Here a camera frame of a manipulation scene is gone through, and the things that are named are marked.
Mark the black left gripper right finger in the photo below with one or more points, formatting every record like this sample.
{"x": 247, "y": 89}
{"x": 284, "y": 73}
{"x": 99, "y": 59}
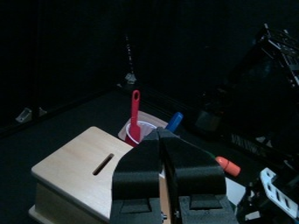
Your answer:
{"x": 193, "y": 175}

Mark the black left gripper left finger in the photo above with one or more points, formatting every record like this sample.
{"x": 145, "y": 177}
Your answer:
{"x": 136, "y": 172}

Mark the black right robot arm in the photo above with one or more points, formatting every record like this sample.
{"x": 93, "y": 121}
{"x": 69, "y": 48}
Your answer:
{"x": 264, "y": 96}

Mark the white plate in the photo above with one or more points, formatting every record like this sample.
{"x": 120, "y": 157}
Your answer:
{"x": 235, "y": 191}

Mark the orange toy carrot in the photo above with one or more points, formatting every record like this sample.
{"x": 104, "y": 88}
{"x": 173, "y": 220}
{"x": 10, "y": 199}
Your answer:
{"x": 229, "y": 167}

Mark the clear plastic cup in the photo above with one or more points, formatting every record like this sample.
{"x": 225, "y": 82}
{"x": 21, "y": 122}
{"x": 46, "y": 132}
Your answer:
{"x": 147, "y": 127}

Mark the wooden box with slot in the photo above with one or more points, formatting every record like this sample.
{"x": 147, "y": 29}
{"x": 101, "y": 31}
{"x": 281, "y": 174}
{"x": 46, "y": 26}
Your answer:
{"x": 73, "y": 166}

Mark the red toy spatula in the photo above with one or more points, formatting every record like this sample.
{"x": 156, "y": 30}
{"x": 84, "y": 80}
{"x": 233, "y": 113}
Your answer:
{"x": 135, "y": 116}

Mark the white perforated camera mount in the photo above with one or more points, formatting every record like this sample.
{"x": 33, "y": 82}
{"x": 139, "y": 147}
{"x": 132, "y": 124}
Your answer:
{"x": 276, "y": 194}

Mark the metal frame corner bracket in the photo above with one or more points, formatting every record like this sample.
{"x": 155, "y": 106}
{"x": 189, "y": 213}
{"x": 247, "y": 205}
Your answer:
{"x": 24, "y": 115}
{"x": 129, "y": 78}

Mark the vertical black frame post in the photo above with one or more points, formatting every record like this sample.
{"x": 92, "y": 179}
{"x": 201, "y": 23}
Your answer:
{"x": 128, "y": 55}

